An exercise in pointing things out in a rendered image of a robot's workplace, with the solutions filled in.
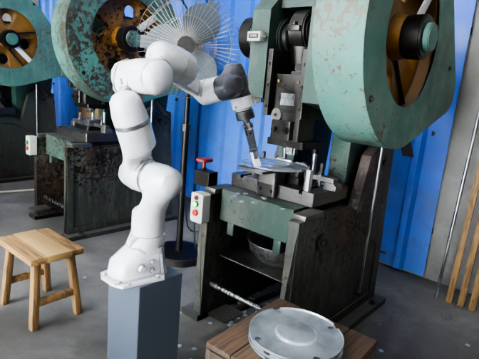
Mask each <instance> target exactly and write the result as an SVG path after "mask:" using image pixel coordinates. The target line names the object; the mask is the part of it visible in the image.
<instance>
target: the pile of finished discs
mask: <svg viewBox="0 0 479 359"><path fill-rule="evenodd" d="M248 338H249V343H250V345H251V346H252V348H253V349H254V351H255V352H256V353H257V354H258V355H259V356H261V357H262V358H264V359H268V358H269V359H340V358H341V356H342V353H343V349H344V336H343V334H342V332H341V331H340V330H339V328H338V329H337V328H335V326H334V323H332V322H331V321H330V320H328V319H327V318H325V317H323V316H320V315H319V314H317V313H314V312H311V311H307V310H304V309H300V308H288V307H281V308H280V309H277V310H275V309H274V310H273V308H271V309H267V310H265V311H262V312H260V313H258V314H257V315H256V316H254V318H253V319H252V320H251V322H250V324H249V334H248Z"/></svg>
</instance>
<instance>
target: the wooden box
mask: <svg viewBox="0 0 479 359"><path fill-rule="evenodd" d="M281 307H288V308H300V307H299V306H297V305H294V304H293V303H290V302H288V301H285V300H283V299H281V298H278V299H277V300H275V301H273V302H271V303H270V304H268V305H267V306H265V307H264V308H262V309H260V310H258V311H257V312H255V313H253V314H252V315H250V316H248V317H247V318H245V319H244V320H242V321H240V322H239V323H237V324H235V325H234V326H232V327H231V328H228V329H227V330H225V331H224V332H222V333H221V334H219V335H217V336H215V337H214V338H212V339H211V340H209V341H207V343H206V354H205V359H264V358H262V357H261V356H259V355H258V354H257V353H256V352H255V351H254V349H253V348H252V346H251V345H250V343H249V338H248V334H249V324H250V322H251V320H252V319H253V318H254V316H256V315H257V314H258V313H260V312H262V311H265V310H267V309H271V308H273V310H274V309H275V310H277V309H280V308H281ZM300 309H304V308H300ZM304 310H306V309H304ZM328 320H329V319H328ZM330 321H331V320H330ZM331 322H332V323H334V326H335V328H337V329H338V328H339V330H340V331H341V332H342V334H343V336H344V349H343V353H342V356H341V358H340V359H375V356H376V346H377V342H378V341H377V340H375V339H373V338H370V337H368V336H366V335H364V334H362V333H359V332H357V331H354V330H352V329H351V330H350V328H347V327H346V326H343V325H341V324H338V323H336V322H333V321H331Z"/></svg>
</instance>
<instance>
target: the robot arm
mask: <svg viewBox="0 0 479 359"><path fill-rule="evenodd" d="M145 57H146V58H136V59H133V60H130V59H125V60H122V61H119V62H117V63H115V64H114V66H113V68H112V70H111V80H112V84H113V90H114V92H115V94H114V95H112V97H111V99H110V102H109V105H110V113H111V118H112V121H113V124H114V128H115V131H116V134H117V136H118V140H119V143H120V147H121V150H122V153H123V163H122V164H121V166H120V168H119V172H118V176H119V179H120V180H121V182H122V183H123V184H125V185H126V186H128V187H129V188H131V189H134V190H136V191H139V192H142V196H143V197H142V200H141V202H140V204H139V205H138V206H136V207H135V208H134V209H133V210H132V222H131V232H130V234H129V236H128V239H127V242H126V244H125V245H124V246H123V247H122V248H121V249H119V250H118V251H117V252H116V253H115V254H114V255H113V256H112V257H111V258H110V260H109V264H108V269H107V270H105V271H102V272H101V279H102V280H103V281H105V282H106V283H107V284H109V285H110V286H112V287H116V288H120V289H125V288H131V287H134V286H140V285H144V284H147V283H153V282H157V281H162V280H165V274H166V272H167V269H166V265H165V252H164V243H165V232H164V229H165V215H166V209H167V208H168V205H169V203H170V200H171V199H172V198H174V197H176V196H177V195H178V194H179V193H180V190H181V189H182V175H181V174H180V173H179V172H178V171H177V170H176V169H174V168H172V167H171V166H169V165H165V164H162V163H159V162H156V161H154V160H153V158H152V149H153V148H154V147H155V145H156V140H155V136H154V132H153V128H152V125H151V121H150V118H149V115H148V112H147V110H146V108H145V106H144V104H143V97H144V95H154V96H157V95H162V94H166V93H167V92H168V91H169V89H170V87H171V85H172V83H173V84H174V85H176V86H177V87H179V88H181V89H182V90H184V91H185V92H187V93H189V94H190V95H192V96H193V97H194V98H195V99H196V100H197V101H198V102H199V103H200V104H202V105H210V104H213V103H218V102H222V101H226V100H230V102H231V105H232V110H236V113H235V115H236V119H237V121H238V122H240V121H243V123H244V125H242V127H243V129H244V133H245V135H246V137H247V142H248V145H249V152H250V154H251V157H252V162H253V165H254V167H259V166H261V163H260V159H259V154H258V151H257V149H258V147H257V144H256V140H255V136H254V128H253V124H252V123H251V122H250V119H252V118H254V117H255V115H254V110H253V108H252V107H251V106H253V105H254V104H258V103H260V102H261V98H260V97H256V96H252V94H251V93H250V91H249V82H248V80H247V75H246V72H245V70H244V68H243V65H242V64H241V63H231V64H227V65H225V66H224V67H223V68H224V70H223V72H222V73H221V74H220V75H219V76H215V77H212V78H207V79H204V80H198V79H196V76H197V72H198V69H199V68H198V64H197V59H196V57H194V56H193V55H192V54H191V53H190V52H188V51H186V50H185V49H184V48H181V47H179V46H176V45H175V44H172V43H167V42H164V41H156V42H153V43H152V44H151V45H150V46H149V47H148V49H147V52H146V55H145Z"/></svg>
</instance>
